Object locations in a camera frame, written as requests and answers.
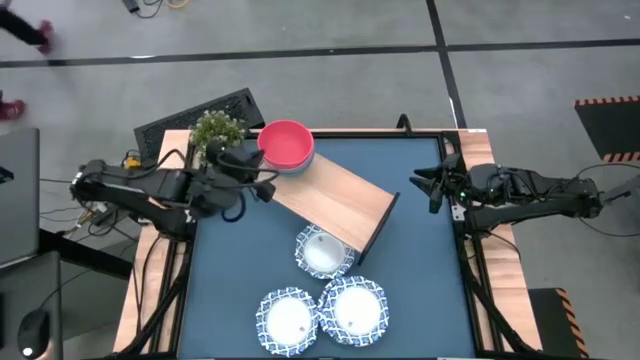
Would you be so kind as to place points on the coral pink plastic bowl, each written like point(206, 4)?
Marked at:
point(286, 142)

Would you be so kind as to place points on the black desk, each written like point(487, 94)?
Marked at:
point(25, 285)

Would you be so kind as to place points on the black desk foot bar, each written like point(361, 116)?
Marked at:
point(85, 252)

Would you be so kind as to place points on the wooden shelf with black frame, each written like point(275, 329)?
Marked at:
point(335, 200)

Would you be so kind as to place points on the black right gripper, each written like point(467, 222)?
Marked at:
point(457, 182)

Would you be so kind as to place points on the black power adapter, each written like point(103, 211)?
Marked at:
point(131, 5)

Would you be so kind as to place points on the black keyboard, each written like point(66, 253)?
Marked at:
point(165, 130)

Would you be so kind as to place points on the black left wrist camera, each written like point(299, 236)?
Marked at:
point(265, 192)

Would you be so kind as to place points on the grey laptop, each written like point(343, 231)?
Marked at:
point(17, 195)

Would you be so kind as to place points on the leafy plant in striped pot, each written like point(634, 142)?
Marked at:
point(217, 129)

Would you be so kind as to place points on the blue patterned paper bowl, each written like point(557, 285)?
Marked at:
point(287, 321)
point(322, 252)
point(353, 310)

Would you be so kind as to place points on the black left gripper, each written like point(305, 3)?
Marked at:
point(220, 192)

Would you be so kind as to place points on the black aluminium table frame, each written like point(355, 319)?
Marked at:
point(470, 260)

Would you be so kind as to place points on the mauve pink plastic bowl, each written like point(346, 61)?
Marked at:
point(286, 169)

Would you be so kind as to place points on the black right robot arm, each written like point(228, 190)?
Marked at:
point(550, 197)

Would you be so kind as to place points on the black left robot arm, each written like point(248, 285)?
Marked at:
point(150, 187)

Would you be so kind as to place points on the blue table mat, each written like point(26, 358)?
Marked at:
point(425, 280)

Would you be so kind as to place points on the black hazard-striped floor mat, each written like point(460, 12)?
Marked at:
point(552, 320)
point(610, 127)

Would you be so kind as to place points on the black computer mouse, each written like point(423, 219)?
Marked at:
point(34, 332)

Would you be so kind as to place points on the person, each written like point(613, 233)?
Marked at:
point(20, 29)

